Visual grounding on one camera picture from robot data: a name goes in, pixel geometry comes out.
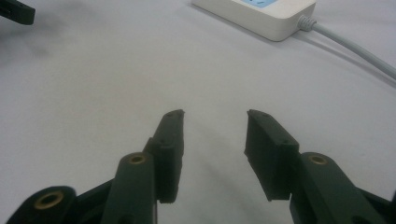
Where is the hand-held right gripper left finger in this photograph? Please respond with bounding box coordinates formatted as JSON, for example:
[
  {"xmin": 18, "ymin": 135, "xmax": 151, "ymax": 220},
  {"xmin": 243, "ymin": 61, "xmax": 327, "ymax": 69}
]
[{"xmin": 100, "ymin": 108, "xmax": 186, "ymax": 224}]

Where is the white power strip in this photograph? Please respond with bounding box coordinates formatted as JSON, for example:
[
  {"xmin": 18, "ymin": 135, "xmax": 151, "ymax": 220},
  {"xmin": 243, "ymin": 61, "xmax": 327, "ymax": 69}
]
[{"xmin": 191, "ymin": 0, "xmax": 318, "ymax": 43}]

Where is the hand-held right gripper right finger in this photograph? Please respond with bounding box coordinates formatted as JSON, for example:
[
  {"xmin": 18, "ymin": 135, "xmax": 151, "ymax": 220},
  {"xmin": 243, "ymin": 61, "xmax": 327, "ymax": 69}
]
[{"xmin": 244, "ymin": 108, "xmax": 380, "ymax": 224}]

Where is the grey power cable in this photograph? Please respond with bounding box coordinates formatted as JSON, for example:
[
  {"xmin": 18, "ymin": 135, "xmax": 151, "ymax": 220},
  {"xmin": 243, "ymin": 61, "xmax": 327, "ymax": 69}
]
[{"xmin": 296, "ymin": 14, "xmax": 396, "ymax": 80}]

